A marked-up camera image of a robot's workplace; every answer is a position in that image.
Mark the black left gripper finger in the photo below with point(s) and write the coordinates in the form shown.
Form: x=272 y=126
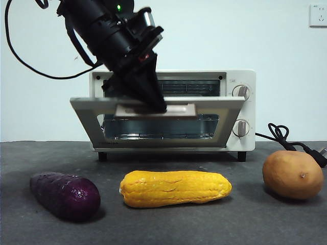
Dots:
x=132 y=86
x=154 y=74

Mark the white glass oven door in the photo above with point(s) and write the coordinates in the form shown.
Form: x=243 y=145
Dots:
x=87 y=117

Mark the brown potato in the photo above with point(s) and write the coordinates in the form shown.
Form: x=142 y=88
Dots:
x=291 y=176

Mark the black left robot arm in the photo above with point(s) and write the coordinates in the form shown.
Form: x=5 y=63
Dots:
x=102 y=25

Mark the beige oven knob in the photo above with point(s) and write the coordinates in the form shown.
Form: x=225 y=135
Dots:
x=241 y=128
x=240 y=90

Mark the white toaster oven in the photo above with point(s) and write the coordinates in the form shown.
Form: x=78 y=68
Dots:
x=249 y=109

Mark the yellow corn cob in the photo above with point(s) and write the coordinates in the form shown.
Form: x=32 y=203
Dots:
x=173 y=189

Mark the purple eggplant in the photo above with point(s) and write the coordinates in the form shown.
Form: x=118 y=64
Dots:
x=66 y=196

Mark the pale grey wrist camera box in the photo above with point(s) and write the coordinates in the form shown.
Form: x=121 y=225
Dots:
x=147 y=18

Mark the white wall socket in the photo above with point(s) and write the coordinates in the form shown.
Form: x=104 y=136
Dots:
x=318 y=15

